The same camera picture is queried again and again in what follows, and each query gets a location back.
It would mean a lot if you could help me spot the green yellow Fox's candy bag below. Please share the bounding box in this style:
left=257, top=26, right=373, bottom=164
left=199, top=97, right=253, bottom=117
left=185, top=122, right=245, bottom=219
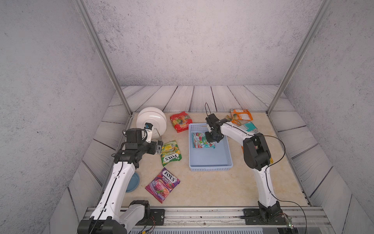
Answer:
left=161, top=140, right=182, bottom=167

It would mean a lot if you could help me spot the teal red Fox's candy bag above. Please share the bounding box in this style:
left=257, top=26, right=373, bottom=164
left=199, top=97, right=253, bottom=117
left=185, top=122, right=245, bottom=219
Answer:
left=192, top=133, right=215, bottom=149

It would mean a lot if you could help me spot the light blue plastic basket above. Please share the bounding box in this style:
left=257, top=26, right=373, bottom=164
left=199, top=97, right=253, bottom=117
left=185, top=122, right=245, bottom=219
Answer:
left=189, top=123, right=233, bottom=172

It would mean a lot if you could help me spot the teal white candy bag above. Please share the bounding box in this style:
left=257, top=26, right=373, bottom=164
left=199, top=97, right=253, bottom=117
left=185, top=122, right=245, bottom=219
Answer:
left=243, top=122, right=259, bottom=134

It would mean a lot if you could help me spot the orange multicolour Fox's candy bag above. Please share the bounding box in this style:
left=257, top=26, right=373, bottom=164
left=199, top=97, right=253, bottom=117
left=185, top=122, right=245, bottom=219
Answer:
left=241, top=146, right=274, bottom=164

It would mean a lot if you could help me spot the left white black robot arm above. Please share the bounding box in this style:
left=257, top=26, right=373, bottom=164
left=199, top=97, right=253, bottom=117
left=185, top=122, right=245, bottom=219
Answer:
left=77, top=123, right=163, bottom=234

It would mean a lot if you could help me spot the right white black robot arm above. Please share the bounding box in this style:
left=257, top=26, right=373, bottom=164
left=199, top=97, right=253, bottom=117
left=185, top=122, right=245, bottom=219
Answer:
left=205, top=114, right=282, bottom=223

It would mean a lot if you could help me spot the orange candy bag near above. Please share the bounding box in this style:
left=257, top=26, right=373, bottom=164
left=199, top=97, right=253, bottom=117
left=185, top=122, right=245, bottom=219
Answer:
left=225, top=115, right=242, bottom=126

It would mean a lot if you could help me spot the white plate stack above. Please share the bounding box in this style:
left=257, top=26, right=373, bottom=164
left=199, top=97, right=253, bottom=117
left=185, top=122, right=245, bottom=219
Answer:
left=136, top=107, right=167, bottom=139

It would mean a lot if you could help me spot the orange candy bag far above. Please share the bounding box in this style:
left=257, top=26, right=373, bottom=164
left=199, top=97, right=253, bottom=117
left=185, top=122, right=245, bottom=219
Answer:
left=230, top=109, right=253, bottom=121

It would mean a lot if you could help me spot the blue small plate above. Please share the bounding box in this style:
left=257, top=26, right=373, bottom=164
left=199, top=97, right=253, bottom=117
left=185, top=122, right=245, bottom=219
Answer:
left=126, top=172, right=140, bottom=193

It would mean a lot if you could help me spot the purple Fox's candy bag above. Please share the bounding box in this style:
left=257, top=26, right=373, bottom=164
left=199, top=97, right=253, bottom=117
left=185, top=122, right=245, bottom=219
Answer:
left=145, top=168, right=180, bottom=204

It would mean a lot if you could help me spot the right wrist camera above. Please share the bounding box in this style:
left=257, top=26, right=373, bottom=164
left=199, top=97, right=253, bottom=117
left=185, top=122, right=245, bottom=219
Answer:
left=206, top=114, right=220, bottom=132

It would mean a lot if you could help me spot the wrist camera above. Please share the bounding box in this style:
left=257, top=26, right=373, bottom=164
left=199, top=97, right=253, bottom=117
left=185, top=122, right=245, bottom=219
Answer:
left=144, top=122, right=153, bottom=143
left=206, top=114, right=220, bottom=132

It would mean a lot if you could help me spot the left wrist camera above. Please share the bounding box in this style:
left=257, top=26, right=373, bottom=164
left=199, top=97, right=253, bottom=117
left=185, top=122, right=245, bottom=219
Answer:
left=144, top=122, right=153, bottom=143

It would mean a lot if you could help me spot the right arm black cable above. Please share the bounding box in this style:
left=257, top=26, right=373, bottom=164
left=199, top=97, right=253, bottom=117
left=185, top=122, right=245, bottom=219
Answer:
left=204, top=102, right=308, bottom=234

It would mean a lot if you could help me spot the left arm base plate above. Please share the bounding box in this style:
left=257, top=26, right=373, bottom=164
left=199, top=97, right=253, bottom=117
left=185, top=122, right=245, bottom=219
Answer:
left=136, top=209, right=165, bottom=226

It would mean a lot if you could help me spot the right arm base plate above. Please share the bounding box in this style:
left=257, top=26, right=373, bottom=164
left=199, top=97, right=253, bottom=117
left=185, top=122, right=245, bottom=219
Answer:
left=240, top=208, right=287, bottom=225

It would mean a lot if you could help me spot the aluminium front rail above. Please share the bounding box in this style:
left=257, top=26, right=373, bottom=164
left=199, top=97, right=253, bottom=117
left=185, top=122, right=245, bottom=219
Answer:
left=130, top=207, right=335, bottom=234

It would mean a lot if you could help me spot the left aluminium frame post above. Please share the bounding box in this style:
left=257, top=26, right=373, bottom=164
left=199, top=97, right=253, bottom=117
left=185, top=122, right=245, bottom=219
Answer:
left=74, top=0, right=132, bottom=115

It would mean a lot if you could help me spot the aluminium frame post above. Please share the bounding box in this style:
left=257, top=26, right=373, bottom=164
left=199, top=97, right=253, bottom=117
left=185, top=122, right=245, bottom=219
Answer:
left=74, top=0, right=132, bottom=115
left=266, top=0, right=332, bottom=116

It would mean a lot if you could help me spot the right aluminium frame post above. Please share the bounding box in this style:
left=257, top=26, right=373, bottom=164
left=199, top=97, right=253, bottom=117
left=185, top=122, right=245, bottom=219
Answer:
left=266, top=0, right=332, bottom=116

